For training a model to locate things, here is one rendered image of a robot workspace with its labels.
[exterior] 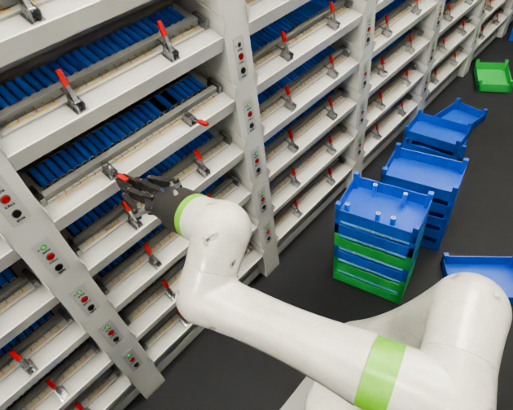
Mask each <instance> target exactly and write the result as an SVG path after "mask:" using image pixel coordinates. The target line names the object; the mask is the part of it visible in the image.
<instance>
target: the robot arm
mask: <svg viewBox="0 0 513 410"><path fill-rule="evenodd" d="M123 175H125V176H126V177H128V178H129V180H128V181H127V182H126V181H123V180H121V179H120V178H116V179H115V181H116V183H117V184H118V186H119V187H120V189H121V190H122V192H123V194H121V196H122V198H123V199H124V200H125V203H126V204H127V205H128V206H129V207H130V209H131V210H132V213H133V214H134V216H135V218H136V220H141V219H142V215H145V214H148V215H150V216H151V215H153V216H156V217H157V218H158V219H160V220H161V222H162V224H163V225H164V226H165V227H166V228H167V229H170V230H172V231H174V232H175V233H177V234H179V235H180V236H182V237H184V238H185V239H187V240H189V246H188V251H187V255H186V261H185V264H184V267H183V270H182V274H181V276H180V279H179V282H178V286H177V289H176V292H175V302H176V306H177V309H178V311H179V313H180V314H181V315H182V317H183V318H184V319H185V320H187V321H189V322H190V323H192V324H194V325H198V326H201V327H204V328H206V329H210V330H213V331H215V332H218V333H220V334H224V335H226V336H228V337H231V338H233V339H235V340H237V341H239V342H242V343H244V344H246V345H248V346H250V347H253V348H255V349H257V350H258V351H261V352H263V353H265V354H267V355H269V356H271V357H273V358H275V359H276V360H279V361H281V362H283V363H284V364H286V365H288V366H290V367H292V368H293V369H295V370H297V371H298V372H300V373H303V374H304V375H305V376H307V377H309V378H311V379H312V380H313V384H312V386H311V387H310V389H309V392H308V394H307V396H306V399H305V410H497V396H498V374H499V369H500V364H501V360H502V353H503V350H504V346H505V343H506V338H507V335H508V333H509V330H510V327H511V322H512V309H511V304H510V301H509V299H508V298H507V296H506V294H505V292H504V291H503V290H502V288H501V287H500V286H499V285H498V284H496V283H495V282H494V281H492V280H491V279H489V278H487V277H485V276H482V275H480V274H477V273H467V272H463V273H453V274H450V275H449V276H447V277H444V278H443V279H441V280H440V281H439V282H437V283H436V284H435V285H434V286H432V287H431V288H430V289H428V290H426V291H425V292H423V293H422V294H421V295H419V296H418V297H416V298H414V299H412V300H411V301H409V302H408V303H405V304H403V305H401V306H400V307H397V308H395V309H393V310H391V311H389V312H385V313H383V314H381V315H378V316H374V317H371V318H367V319H363V320H359V321H349V322H347V323H341V322H338V321H334V320H331V319H328V318H326V317H323V316H319V315H317V314H314V313H312V312H307V311H306V310H303V309H300V308H298V307H295V306H292V305H291V304H288V303H284V302H283V301H281V300H278V299H276V298H273V297H271V296H269V295H267V294H264V293H262V292H260V291H259V290H256V289H254V288H250V287H248V286H246V285H244V284H243V283H241V282H239V280H238V272H239V268H240V265H241V263H242V261H243V257H244V254H245V251H246V250H247V247H248V244H249V241H250V239H251V236H252V224H251V221H250V219H249V216H248V214H247V213H246V211H245V210H244V209H242V208H241V206H240V205H238V204H237V203H233V202H231V201H228V200H219V199H214V198H210V197H207V196H205V195H203V194H200V193H198V192H195V191H194V190H190V189H188V188H186V187H182V184H181V182H180V181H179V179H178V178H167V177H158V176H153V175H148V176H147V178H146V179H143V178H142V179H141V178H139V177H135V178H133V177H131V176H129V175H127V174H125V173H123ZM142 190H144V191H147V192H149V193H147V192H145V193H143V192H142ZM133 199H134V200H136V201H139V202H140V203H144V204H145V207H144V208H141V207H140V206H137V204H136V203H135V201H134V200H133Z"/></svg>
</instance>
